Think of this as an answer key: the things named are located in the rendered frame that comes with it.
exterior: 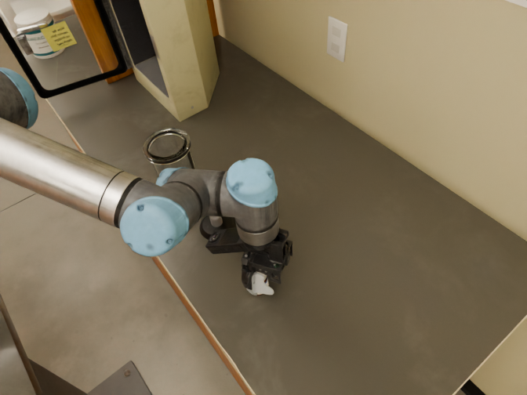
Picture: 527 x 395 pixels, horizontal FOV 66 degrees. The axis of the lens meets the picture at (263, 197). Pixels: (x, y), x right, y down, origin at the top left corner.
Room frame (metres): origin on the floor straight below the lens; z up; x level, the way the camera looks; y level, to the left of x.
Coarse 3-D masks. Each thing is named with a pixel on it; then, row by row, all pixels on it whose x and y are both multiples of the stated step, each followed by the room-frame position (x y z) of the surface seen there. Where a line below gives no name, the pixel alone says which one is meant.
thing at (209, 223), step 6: (210, 216) 0.59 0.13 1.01; (216, 216) 0.59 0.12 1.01; (204, 222) 0.60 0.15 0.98; (210, 222) 0.60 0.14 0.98; (216, 222) 0.58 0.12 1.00; (222, 222) 0.59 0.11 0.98; (228, 222) 0.59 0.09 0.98; (234, 222) 0.60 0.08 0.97; (204, 228) 0.58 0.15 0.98; (210, 228) 0.58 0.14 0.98; (216, 228) 0.58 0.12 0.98; (222, 228) 0.57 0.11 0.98; (228, 228) 0.57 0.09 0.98; (204, 234) 0.57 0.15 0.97; (210, 234) 0.56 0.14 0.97
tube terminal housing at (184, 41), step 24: (144, 0) 1.04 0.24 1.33; (168, 0) 1.08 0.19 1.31; (192, 0) 1.17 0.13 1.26; (168, 24) 1.07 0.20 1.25; (192, 24) 1.12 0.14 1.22; (168, 48) 1.06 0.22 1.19; (192, 48) 1.10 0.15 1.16; (168, 72) 1.05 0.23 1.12; (192, 72) 1.09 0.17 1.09; (216, 72) 1.26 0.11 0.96; (192, 96) 1.08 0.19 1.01
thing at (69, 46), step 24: (0, 0) 1.20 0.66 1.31; (24, 0) 1.22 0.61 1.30; (48, 0) 1.24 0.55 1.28; (72, 0) 1.26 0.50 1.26; (24, 24) 1.21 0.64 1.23; (48, 24) 1.23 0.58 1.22; (72, 24) 1.25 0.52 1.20; (96, 24) 1.28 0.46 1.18; (48, 48) 1.22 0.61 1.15; (72, 48) 1.24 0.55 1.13; (96, 48) 1.27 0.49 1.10; (48, 72) 1.20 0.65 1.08; (72, 72) 1.23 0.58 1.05; (96, 72) 1.25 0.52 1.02
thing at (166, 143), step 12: (156, 132) 0.73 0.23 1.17; (168, 132) 0.73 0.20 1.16; (180, 132) 0.72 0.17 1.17; (144, 144) 0.70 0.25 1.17; (156, 144) 0.72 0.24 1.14; (168, 144) 0.73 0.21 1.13; (180, 144) 0.73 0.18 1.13; (156, 156) 0.65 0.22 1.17; (168, 156) 0.65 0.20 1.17; (156, 168) 0.66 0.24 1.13; (168, 168) 0.65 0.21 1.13
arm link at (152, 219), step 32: (0, 128) 0.44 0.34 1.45; (0, 160) 0.40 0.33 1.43; (32, 160) 0.39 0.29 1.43; (64, 160) 0.39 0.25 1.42; (96, 160) 0.41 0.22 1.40; (64, 192) 0.36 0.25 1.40; (96, 192) 0.35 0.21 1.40; (128, 192) 0.35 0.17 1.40; (160, 192) 0.35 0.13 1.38; (192, 192) 0.38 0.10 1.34; (128, 224) 0.30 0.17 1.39; (160, 224) 0.30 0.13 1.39; (192, 224) 0.34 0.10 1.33
